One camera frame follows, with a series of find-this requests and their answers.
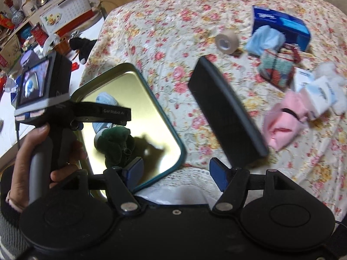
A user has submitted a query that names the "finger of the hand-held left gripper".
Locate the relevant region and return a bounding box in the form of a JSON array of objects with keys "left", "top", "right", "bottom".
[{"left": 71, "top": 101, "right": 133, "bottom": 122}]

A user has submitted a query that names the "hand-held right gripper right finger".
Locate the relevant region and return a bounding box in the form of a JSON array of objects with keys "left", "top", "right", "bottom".
[{"left": 209, "top": 158, "right": 299, "bottom": 213}]

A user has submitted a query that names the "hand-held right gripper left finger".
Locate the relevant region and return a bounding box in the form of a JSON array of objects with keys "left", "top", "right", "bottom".
[{"left": 56, "top": 157, "right": 145, "bottom": 216}]

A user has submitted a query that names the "light blue sock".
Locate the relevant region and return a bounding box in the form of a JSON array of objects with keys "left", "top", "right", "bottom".
[{"left": 92, "top": 121, "right": 118, "bottom": 152}]

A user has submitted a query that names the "dark green plush scrunchie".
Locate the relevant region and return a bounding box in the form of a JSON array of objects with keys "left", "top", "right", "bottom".
[{"left": 95, "top": 127, "right": 136, "bottom": 170}]

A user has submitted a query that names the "teal metal tin box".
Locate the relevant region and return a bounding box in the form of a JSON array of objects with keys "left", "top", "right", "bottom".
[{"left": 71, "top": 63, "right": 186, "bottom": 195}]

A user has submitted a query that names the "dark teal tin lid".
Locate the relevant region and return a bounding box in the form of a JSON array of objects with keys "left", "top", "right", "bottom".
[{"left": 188, "top": 55, "right": 270, "bottom": 168}]

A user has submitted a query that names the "white and blue tissue packet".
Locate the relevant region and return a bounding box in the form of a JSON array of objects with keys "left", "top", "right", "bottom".
[{"left": 305, "top": 76, "right": 339, "bottom": 121}]

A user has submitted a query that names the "light blue cloth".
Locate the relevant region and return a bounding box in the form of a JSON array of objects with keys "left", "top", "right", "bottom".
[{"left": 245, "top": 25, "right": 286, "bottom": 56}]

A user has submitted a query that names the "person's left forearm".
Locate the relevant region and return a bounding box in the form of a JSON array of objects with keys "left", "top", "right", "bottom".
[{"left": 0, "top": 190, "right": 31, "bottom": 260}]

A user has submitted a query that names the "person's left hand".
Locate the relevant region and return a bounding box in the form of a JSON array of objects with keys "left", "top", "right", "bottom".
[{"left": 5, "top": 125, "right": 88, "bottom": 213}]

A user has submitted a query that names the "white lace cloth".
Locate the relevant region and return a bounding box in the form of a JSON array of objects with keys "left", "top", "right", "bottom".
[{"left": 134, "top": 166, "right": 227, "bottom": 207}]

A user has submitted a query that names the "cardboard box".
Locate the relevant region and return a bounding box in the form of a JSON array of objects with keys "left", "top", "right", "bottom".
[{"left": 0, "top": 36, "right": 22, "bottom": 71}]

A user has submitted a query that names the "red box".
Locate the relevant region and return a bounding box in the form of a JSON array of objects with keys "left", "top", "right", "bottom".
[{"left": 30, "top": 23, "right": 49, "bottom": 45}]

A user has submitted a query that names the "blue and white vase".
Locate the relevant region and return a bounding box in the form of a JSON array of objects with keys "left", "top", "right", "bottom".
[{"left": 10, "top": 5, "right": 25, "bottom": 25}]

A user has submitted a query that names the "desk calendar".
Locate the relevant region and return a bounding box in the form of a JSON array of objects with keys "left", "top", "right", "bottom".
[{"left": 40, "top": 0, "right": 94, "bottom": 37}]

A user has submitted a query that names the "white rice cooker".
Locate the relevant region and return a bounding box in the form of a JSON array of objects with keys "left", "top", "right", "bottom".
[{"left": 21, "top": 0, "right": 38, "bottom": 17}]

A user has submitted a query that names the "pink cloth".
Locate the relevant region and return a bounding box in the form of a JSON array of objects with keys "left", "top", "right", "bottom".
[{"left": 264, "top": 90, "right": 311, "bottom": 151}]

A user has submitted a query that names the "floral bedsheet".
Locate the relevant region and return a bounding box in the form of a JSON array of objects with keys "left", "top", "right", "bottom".
[{"left": 79, "top": 0, "right": 347, "bottom": 214}]

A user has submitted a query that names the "small white tissue packet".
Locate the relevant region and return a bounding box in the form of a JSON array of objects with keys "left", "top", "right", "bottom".
[{"left": 292, "top": 67, "right": 315, "bottom": 93}]

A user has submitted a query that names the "beige tape roll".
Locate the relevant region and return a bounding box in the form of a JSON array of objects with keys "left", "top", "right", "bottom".
[{"left": 215, "top": 31, "right": 240, "bottom": 54}]

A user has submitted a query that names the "blue tissue box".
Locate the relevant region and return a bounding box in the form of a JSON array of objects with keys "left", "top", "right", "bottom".
[{"left": 251, "top": 5, "right": 312, "bottom": 52}]

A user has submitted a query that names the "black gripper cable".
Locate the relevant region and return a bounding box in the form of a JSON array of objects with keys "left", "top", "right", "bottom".
[{"left": 15, "top": 119, "right": 23, "bottom": 155}]

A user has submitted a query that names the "black hair tie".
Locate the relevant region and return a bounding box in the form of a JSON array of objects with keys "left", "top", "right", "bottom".
[{"left": 280, "top": 108, "right": 301, "bottom": 121}]

